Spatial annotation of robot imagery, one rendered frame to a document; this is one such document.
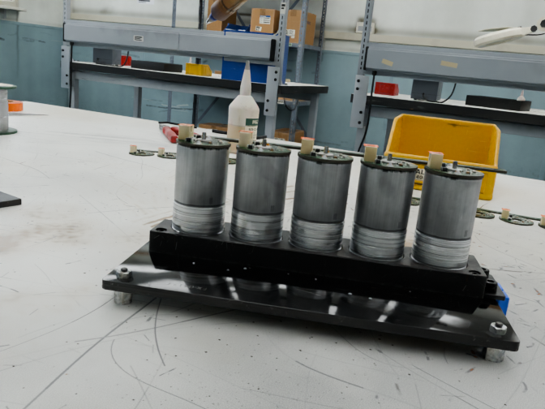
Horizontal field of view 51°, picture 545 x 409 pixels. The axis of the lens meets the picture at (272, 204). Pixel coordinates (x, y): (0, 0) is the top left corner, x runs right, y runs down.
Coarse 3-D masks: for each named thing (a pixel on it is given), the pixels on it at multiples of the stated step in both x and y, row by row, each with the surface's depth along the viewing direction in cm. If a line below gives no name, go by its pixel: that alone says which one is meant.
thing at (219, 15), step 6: (222, 0) 22; (228, 0) 22; (234, 0) 22; (240, 0) 22; (246, 0) 22; (216, 6) 23; (222, 6) 22; (228, 6) 22; (234, 6) 22; (216, 12) 23; (222, 12) 23; (228, 12) 23; (234, 12) 23; (216, 18) 23; (222, 18) 23
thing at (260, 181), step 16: (240, 160) 25; (256, 160) 25; (272, 160) 25; (288, 160) 25; (240, 176) 25; (256, 176) 25; (272, 176) 25; (240, 192) 25; (256, 192) 25; (272, 192) 25; (240, 208) 25; (256, 208) 25; (272, 208) 25; (240, 224) 25; (256, 224) 25; (272, 224) 25; (240, 240) 26; (256, 240) 25; (272, 240) 26
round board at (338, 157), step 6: (318, 150) 26; (300, 156) 25; (306, 156) 24; (312, 156) 25; (318, 156) 25; (336, 156) 25; (342, 156) 25; (348, 156) 26; (330, 162) 24; (336, 162) 24; (342, 162) 24; (348, 162) 25
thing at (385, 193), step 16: (384, 160) 25; (368, 176) 24; (384, 176) 24; (400, 176) 24; (368, 192) 24; (384, 192) 24; (400, 192) 24; (368, 208) 24; (384, 208) 24; (400, 208) 24; (352, 224) 26; (368, 224) 25; (384, 224) 24; (400, 224) 25; (352, 240) 26; (368, 240) 25; (384, 240) 25; (400, 240) 25; (368, 256) 25; (384, 256) 25; (400, 256) 25
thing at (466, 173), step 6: (426, 168) 24; (444, 168) 24; (462, 168) 25; (468, 168) 25; (444, 174) 24; (450, 174) 24; (456, 174) 23; (462, 174) 24; (468, 174) 24; (474, 174) 24; (480, 174) 24
